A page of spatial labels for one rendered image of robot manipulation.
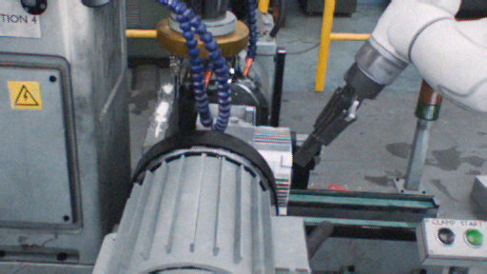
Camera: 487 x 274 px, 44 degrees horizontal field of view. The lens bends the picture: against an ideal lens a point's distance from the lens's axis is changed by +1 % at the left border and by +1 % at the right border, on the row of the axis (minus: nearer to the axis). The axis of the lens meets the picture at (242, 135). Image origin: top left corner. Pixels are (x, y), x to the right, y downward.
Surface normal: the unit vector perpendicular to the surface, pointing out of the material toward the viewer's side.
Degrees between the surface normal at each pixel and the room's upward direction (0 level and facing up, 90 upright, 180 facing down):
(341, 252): 90
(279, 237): 0
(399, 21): 66
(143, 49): 90
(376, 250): 90
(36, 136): 90
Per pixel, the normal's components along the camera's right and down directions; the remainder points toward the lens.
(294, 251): 0.06, -0.88
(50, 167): 0.00, 0.47
